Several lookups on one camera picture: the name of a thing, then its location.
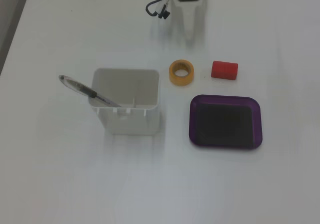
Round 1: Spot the red rectangular block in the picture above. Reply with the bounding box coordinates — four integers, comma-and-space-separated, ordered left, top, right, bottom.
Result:
210, 60, 239, 81

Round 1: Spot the purple metal tray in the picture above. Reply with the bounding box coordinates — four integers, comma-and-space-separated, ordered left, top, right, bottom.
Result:
188, 94, 263, 150

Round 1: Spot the white plastic box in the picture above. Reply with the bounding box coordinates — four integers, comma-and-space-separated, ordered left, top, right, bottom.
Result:
86, 68, 161, 136

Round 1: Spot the yellow tape roll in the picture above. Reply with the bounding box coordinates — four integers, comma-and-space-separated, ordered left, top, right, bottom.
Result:
168, 59, 195, 87

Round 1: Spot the clear black ballpoint pen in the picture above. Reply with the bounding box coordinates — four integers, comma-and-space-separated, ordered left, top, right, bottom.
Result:
58, 74, 123, 108

